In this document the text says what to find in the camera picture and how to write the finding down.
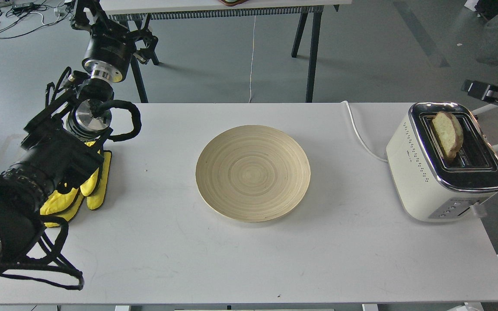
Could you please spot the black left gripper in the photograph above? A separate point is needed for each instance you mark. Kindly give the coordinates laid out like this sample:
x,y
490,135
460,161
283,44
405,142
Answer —
x,y
57,160

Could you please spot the slice of bread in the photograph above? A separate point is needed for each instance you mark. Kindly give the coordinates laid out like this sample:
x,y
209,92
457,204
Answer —
x,y
449,133

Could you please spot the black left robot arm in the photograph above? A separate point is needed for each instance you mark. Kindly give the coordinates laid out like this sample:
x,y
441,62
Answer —
x,y
83,103

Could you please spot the cream and chrome toaster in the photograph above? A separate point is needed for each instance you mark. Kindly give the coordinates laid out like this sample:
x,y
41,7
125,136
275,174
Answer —
x,y
430,189

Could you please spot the round bamboo plate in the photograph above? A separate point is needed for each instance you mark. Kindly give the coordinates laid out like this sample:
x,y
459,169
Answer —
x,y
253,173

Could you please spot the background table with black legs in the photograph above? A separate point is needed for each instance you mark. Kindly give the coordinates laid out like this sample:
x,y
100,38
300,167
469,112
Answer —
x,y
124,11

